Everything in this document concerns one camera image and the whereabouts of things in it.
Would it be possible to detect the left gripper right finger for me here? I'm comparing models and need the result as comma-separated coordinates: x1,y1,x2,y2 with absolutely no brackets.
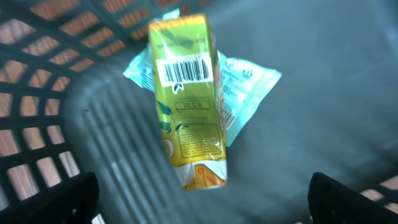
307,172,397,224

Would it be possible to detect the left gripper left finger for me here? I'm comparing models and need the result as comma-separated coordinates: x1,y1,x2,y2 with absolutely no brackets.
1,172,100,224

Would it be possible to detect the light blue plastic packet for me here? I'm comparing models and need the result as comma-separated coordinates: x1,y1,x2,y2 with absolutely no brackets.
122,8,284,147

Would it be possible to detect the green yellow drink carton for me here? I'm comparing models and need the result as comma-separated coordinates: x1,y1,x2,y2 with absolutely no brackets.
148,14,228,190

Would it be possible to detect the grey plastic basket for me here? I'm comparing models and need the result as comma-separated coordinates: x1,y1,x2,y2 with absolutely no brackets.
1,0,397,223

